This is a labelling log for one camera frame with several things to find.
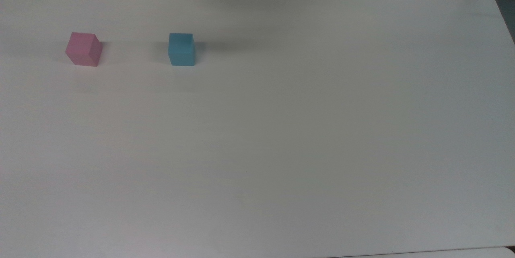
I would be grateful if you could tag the blue cube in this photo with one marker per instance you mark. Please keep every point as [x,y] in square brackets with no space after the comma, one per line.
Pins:
[182,50]

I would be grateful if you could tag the pink cube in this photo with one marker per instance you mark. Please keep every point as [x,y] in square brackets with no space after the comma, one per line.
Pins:
[82,50]

